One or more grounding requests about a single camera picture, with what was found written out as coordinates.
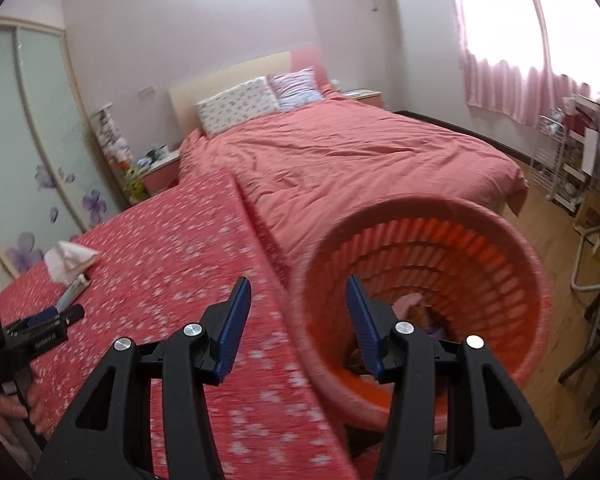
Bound pink striped pillow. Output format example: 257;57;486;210
267;66;326;111

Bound beige headboard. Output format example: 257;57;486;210
169;45;328;137

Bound orange plastic basket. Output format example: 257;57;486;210
287;196;553;433

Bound small items on nightstand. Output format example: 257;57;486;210
135;145;179;167

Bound white crumpled tissue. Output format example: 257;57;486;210
44;241;101;284

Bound bed with pink duvet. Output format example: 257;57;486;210
177;91;530;281

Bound white floral pillow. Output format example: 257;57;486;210
196;77;281;137

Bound person's left hand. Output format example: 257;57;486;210
0;382;48;440

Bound green yellow plush toy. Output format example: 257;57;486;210
122;165;149;204

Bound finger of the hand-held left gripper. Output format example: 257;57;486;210
5;310;61;335
50;304;86;331

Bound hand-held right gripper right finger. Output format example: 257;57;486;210
345;274;565;480

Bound white metal frame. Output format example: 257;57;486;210
570;224;600;292

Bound dark wooden chair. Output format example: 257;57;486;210
559;270;600;386

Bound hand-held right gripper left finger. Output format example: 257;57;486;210
34;276;253;480

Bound wardrobe with floral glass doors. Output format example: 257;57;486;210
0;17;131;281

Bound white plush toys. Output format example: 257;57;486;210
96;107;132;163

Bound white wire rack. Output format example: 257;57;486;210
530;110;589;212

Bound pink nightstand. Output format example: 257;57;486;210
140;152;182;196
341;89;383;109

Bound red floral blanket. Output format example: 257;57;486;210
0;169;361;480

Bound pink curtain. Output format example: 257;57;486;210
442;0;600;126

